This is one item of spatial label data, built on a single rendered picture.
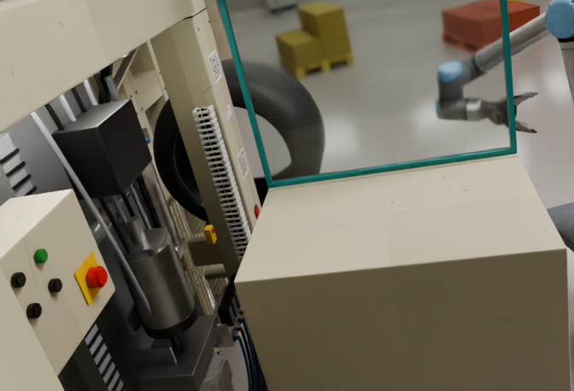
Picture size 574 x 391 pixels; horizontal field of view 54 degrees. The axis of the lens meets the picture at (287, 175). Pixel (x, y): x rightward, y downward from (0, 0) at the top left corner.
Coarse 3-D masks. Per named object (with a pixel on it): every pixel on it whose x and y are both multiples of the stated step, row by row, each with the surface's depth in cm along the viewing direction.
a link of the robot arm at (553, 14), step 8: (560, 0) 159; (568, 0) 157; (552, 8) 162; (560, 8) 159; (568, 8) 158; (552, 16) 162; (560, 16) 160; (568, 16) 158; (552, 24) 163; (560, 24) 161; (568, 24) 159; (552, 32) 165; (560, 32) 162; (568, 32) 160; (560, 40) 165; (568, 40) 162; (560, 48) 168; (568, 48) 164; (568, 56) 165; (568, 64) 166; (568, 72) 168; (568, 80) 170
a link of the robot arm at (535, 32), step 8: (544, 16) 183; (528, 24) 190; (536, 24) 186; (544, 24) 183; (512, 32) 197; (520, 32) 193; (528, 32) 190; (536, 32) 187; (544, 32) 185; (512, 40) 196; (520, 40) 193; (528, 40) 191; (536, 40) 189; (544, 40) 188; (512, 48) 197; (520, 48) 195; (528, 48) 194; (512, 56) 201
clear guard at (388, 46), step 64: (256, 0) 114; (320, 0) 112; (384, 0) 110; (448, 0) 109; (256, 64) 120; (320, 64) 118; (384, 64) 116; (448, 64) 114; (256, 128) 126; (320, 128) 124; (384, 128) 122; (448, 128) 120; (512, 128) 117
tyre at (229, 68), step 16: (224, 64) 182; (240, 96) 170; (160, 128) 180; (176, 128) 177; (160, 144) 181; (176, 144) 205; (160, 160) 184; (176, 160) 202; (160, 176) 190; (176, 176) 184; (192, 176) 208; (176, 192) 188; (192, 192) 202; (192, 208) 190
